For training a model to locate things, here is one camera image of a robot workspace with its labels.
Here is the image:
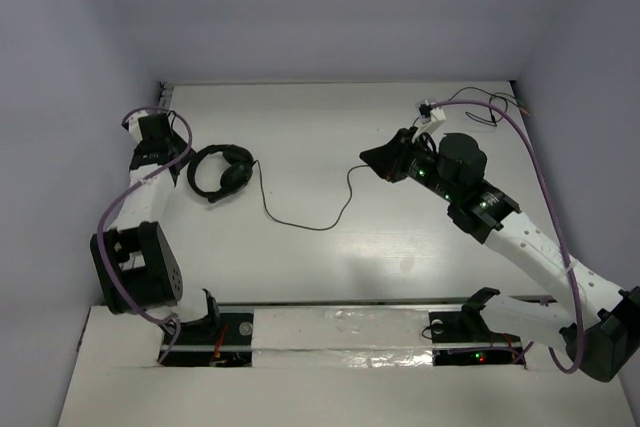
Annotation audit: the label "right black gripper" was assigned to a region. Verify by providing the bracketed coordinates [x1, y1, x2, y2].
[359, 126, 458, 203]

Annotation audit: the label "black headphones with cable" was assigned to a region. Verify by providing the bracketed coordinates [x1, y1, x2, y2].
[186, 86, 531, 232]

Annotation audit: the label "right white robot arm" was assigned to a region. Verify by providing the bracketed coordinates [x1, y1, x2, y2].
[359, 128, 639, 382]

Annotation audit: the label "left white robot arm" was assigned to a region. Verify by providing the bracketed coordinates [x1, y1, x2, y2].
[90, 107, 222, 348]

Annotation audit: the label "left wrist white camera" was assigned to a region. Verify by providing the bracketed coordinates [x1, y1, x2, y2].
[121, 113, 141, 141]

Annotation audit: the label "wrist white camera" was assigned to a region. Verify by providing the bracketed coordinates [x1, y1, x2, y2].
[121, 113, 141, 141]
[413, 99, 446, 140]

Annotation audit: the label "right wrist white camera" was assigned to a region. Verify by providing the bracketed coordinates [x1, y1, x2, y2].
[413, 99, 446, 140]

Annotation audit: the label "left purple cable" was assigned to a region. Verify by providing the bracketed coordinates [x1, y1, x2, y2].
[97, 105, 195, 364]

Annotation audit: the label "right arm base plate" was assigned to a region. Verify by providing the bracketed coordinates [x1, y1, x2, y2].
[421, 310, 526, 367]

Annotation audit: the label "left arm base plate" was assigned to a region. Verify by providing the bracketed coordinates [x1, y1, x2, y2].
[158, 312, 254, 368]

